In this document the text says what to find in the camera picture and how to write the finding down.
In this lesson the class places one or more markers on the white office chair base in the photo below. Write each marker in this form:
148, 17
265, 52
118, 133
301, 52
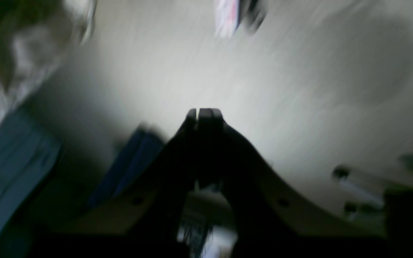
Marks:
369, 193

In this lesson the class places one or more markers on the blue box on floor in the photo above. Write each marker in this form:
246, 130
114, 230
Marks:
141, 149

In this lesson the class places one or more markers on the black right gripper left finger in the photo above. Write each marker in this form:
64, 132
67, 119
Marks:
141, 221

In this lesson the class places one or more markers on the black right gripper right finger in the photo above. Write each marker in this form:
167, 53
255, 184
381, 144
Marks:
272, 219

